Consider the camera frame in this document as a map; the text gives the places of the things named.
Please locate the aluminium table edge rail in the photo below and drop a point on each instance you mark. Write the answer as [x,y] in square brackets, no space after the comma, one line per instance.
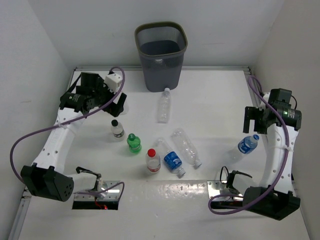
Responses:
[254,98]

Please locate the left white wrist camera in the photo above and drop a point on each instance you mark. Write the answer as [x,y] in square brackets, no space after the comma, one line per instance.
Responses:
[113,81]

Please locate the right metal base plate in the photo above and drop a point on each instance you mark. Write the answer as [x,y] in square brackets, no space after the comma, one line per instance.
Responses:
[215,188]

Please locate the metal base plate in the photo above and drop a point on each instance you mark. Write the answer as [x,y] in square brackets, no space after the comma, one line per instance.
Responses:
[107,191]
[215,188]

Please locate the red cap clear bottle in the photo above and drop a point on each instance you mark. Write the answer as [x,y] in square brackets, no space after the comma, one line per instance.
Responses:
[153,161]

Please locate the green plastic bottle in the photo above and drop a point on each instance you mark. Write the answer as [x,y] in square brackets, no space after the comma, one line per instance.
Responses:
[134,143]

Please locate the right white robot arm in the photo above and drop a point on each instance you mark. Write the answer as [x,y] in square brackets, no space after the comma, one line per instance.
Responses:
[273,197]

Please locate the clear crushed bottle white cap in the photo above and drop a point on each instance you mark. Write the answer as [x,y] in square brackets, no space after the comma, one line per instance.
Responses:
[186,147]

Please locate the grey mesh waste bin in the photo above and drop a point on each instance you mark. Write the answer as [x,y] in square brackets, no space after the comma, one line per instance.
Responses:
[161,47]

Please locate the clear bottle blue label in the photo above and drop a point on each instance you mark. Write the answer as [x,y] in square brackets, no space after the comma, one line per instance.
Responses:
[170,158]

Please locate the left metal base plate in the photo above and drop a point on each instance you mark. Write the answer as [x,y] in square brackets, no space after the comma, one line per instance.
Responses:
[107,191]

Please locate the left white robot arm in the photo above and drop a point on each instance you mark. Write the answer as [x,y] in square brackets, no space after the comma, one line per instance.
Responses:
[45,177]

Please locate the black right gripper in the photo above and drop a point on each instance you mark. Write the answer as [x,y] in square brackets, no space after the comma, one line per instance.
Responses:
[253,113]

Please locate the black cap small bottle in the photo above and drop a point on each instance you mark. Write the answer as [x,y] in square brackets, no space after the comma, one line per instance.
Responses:
[117,129]

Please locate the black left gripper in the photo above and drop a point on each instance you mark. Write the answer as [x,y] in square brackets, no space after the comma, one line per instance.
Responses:
[114,109]

